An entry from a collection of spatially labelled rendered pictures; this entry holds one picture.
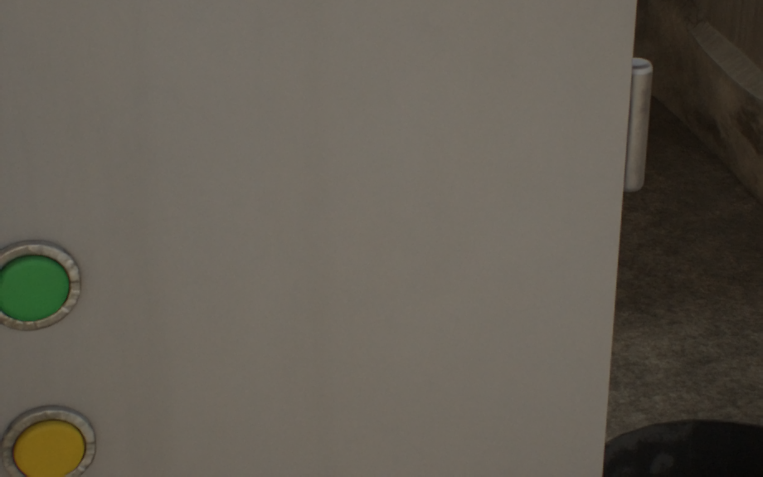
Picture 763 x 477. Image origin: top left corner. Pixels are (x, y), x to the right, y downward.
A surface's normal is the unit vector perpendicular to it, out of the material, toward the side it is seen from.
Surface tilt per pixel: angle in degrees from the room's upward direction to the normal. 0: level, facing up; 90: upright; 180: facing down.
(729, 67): 30
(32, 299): 90
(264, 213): 90
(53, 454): 90
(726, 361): 0
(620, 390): 0
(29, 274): 90
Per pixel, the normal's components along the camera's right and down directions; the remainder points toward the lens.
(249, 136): 0.29, 0.47
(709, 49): -0.53, -0.67
